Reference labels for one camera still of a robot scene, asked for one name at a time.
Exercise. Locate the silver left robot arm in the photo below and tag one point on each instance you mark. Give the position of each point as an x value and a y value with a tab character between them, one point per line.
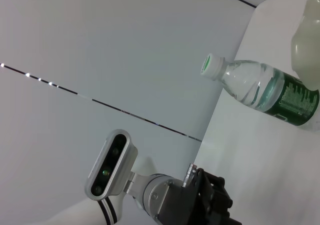
155	192

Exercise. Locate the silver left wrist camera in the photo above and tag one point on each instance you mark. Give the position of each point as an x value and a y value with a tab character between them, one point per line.
107	165

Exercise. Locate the green glass fruit plate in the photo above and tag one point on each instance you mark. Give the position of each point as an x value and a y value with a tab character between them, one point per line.
307	35

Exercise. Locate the clear green-label water bottle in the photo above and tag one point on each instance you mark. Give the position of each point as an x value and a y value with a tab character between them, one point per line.
275	92

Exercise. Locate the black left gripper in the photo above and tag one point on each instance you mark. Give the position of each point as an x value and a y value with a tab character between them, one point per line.
182	207

